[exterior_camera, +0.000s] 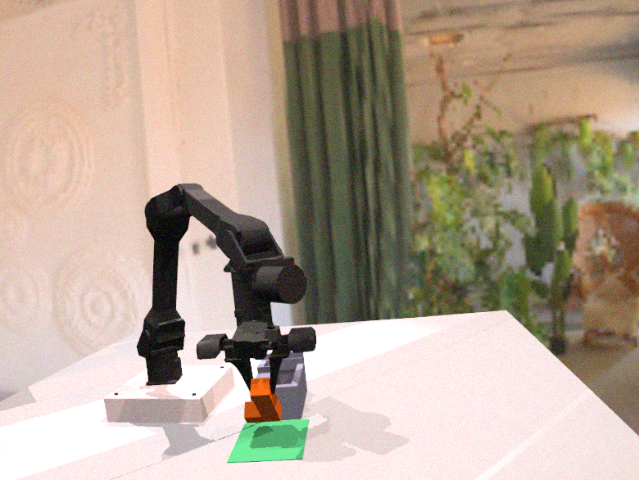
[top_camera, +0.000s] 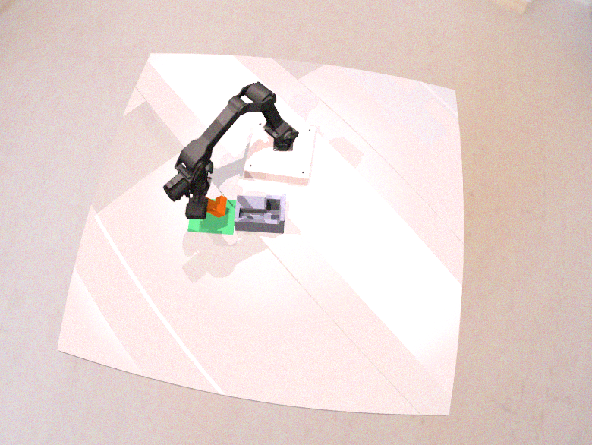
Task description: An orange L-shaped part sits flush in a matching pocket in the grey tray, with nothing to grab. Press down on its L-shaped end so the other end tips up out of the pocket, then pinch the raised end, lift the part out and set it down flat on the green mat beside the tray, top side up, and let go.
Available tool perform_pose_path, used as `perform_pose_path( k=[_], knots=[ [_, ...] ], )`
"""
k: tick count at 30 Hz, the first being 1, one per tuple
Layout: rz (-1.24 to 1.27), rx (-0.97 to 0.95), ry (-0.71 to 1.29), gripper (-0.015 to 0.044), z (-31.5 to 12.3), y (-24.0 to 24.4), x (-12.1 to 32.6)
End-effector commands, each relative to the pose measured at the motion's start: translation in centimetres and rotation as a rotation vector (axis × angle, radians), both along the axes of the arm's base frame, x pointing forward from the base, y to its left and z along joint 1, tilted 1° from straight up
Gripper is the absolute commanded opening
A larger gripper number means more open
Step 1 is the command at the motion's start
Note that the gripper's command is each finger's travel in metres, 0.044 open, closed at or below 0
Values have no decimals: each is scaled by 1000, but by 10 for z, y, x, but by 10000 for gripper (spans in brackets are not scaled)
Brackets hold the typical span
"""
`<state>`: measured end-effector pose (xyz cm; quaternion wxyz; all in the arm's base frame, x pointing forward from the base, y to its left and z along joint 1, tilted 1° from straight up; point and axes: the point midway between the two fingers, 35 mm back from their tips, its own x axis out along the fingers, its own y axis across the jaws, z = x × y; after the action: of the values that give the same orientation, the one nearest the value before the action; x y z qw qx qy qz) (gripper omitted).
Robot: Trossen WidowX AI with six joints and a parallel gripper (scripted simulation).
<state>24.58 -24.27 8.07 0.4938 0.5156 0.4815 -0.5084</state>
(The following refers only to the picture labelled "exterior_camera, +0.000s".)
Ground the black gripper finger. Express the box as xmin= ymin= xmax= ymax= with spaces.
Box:
xmin=224 ymin=358 xmax=253 ymax=392
xmin=269 ymin=350 xmax=291 ymax=395

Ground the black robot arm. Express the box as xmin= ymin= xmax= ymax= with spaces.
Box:
xmin=137 ymin=183 xmax=307 ymax=386

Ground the orange l-shaped part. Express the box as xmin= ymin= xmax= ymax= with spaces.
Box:
xmin=243 ymin=378 xmax=281 ymax=423

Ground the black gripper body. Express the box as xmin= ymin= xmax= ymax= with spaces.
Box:
xmin=196 ymin=301 xmax=317 ymax=360

